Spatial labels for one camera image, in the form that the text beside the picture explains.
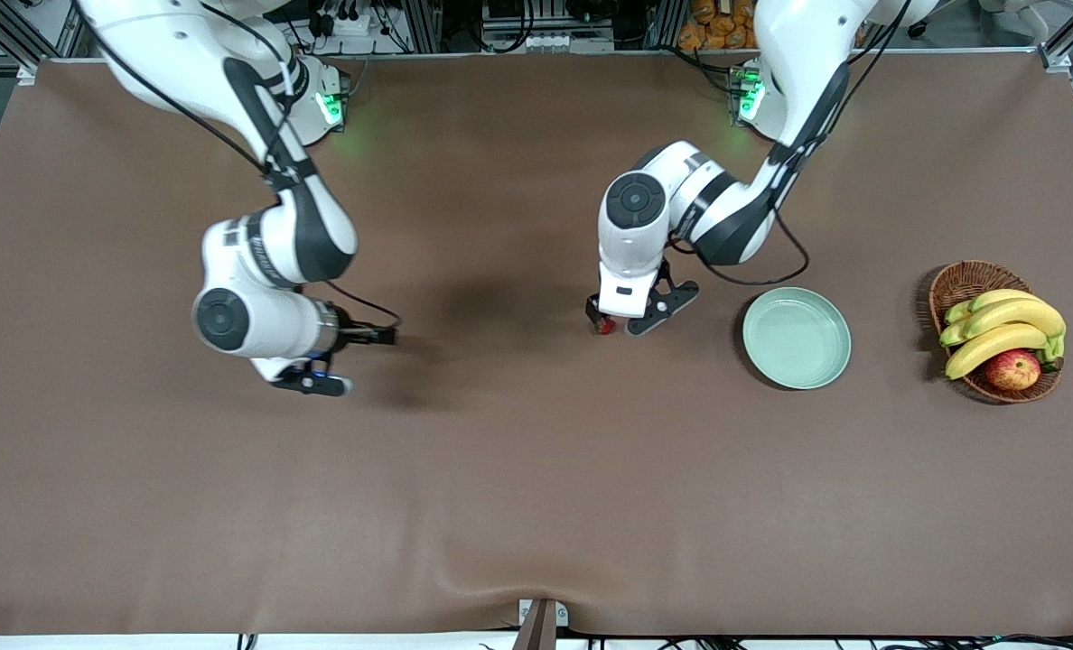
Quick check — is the light green round plate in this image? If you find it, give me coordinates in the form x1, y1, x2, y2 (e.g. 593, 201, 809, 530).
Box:
742, 286, 853, 391

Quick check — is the large table cover mat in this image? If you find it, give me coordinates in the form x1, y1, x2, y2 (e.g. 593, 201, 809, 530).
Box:
0, 50, 1073, 638

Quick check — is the orange bread pile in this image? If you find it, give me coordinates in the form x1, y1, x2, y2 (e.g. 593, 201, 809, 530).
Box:
678, 0, 756, 51

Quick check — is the white power strip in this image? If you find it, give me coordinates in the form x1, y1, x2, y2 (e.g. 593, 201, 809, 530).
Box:
315, 11, 375, 37

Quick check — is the brown wicker basket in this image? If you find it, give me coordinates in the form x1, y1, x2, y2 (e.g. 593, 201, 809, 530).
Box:
928, 260, 1064, 404

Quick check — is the yellow green banana bunch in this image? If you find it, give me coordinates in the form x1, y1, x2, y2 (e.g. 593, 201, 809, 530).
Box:
939, 289, 1068, 381

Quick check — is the red yellow apple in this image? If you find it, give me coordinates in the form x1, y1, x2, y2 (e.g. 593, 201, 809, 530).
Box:
984, 348, 1042, 392

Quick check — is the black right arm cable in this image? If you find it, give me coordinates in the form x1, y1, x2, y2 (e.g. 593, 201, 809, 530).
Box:
76, 0, 404, 330

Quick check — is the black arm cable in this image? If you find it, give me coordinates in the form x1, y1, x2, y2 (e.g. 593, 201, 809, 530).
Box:
76, 0, 404, 330
666, 0, 915, 288

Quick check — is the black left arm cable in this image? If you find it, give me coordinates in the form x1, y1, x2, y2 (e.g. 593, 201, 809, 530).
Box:
666, 0, 915, 288

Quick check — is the aluminium frame rail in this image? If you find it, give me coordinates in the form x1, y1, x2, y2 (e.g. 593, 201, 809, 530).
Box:
38, 45, 1054, 62

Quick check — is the metal table clamp bracket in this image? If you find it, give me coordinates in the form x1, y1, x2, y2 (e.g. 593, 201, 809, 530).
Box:
517, 599, 570, 650

